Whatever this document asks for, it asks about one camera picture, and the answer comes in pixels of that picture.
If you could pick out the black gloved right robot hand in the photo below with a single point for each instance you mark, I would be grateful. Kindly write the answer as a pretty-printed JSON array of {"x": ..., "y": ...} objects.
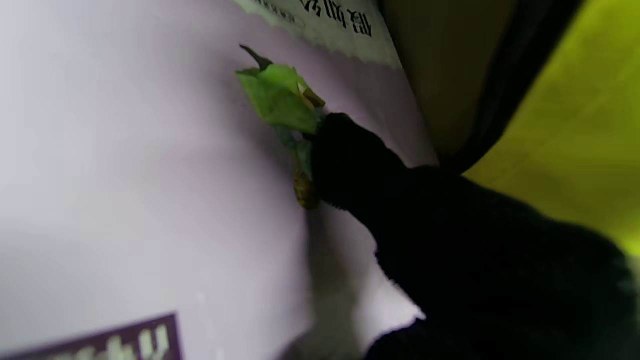
[{"x": 490, "y": 270}]

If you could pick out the purple and white cover book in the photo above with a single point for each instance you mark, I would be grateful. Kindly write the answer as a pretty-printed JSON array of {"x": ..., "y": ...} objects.
[{"x": 125, "y": 175}]

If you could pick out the blue and yellow school bag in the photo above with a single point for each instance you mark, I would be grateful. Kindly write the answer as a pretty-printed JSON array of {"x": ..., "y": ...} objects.
[{"x": 565, "y": 115}]

